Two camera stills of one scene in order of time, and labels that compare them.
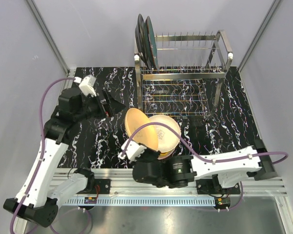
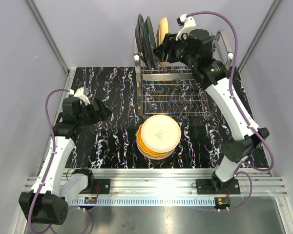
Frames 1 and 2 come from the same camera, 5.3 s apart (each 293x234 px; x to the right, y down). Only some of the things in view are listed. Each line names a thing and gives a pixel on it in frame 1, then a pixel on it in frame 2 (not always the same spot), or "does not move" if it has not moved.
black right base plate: (207, 186) does not move
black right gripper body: (148, 155) -> (178, 50)
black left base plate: (101, 186) does not move
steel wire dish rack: (191, 66) does not move
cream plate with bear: (167, 140) does not move
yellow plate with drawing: (146, 135) -> (163, 30)
